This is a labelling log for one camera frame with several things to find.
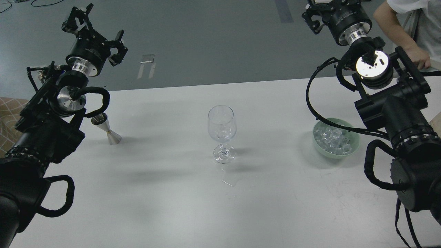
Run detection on black floor cable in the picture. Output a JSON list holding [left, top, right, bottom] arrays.
[[0, 0, 66, 14]]

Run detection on person in white shirt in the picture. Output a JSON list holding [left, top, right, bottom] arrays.
[[373, 0, 441, 76]]

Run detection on green bowl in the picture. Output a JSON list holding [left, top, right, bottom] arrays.
[[312, 121, 360, 159]]

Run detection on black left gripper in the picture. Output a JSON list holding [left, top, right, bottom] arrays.
[[62, 3, 128, 77]]

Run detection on tan checkered cushion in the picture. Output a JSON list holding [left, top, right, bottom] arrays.
[[0, 97, 28, 157]]

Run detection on steel double jigger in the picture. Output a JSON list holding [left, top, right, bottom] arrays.
[[91, 113, 122, 145]]

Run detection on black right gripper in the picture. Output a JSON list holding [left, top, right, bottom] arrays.
[[302, 0, 372, 46]]

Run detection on clear ice cubes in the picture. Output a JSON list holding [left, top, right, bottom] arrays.
[[313, 125, 353, 155]]

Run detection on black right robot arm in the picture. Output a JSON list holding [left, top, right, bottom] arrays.
[[302, 0, 440, 248]]

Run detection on clear wine glass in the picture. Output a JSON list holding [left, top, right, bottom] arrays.
[[207, 105, 237, 164]]

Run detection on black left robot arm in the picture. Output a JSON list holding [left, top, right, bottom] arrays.
[[1, 3, 128, 248]]

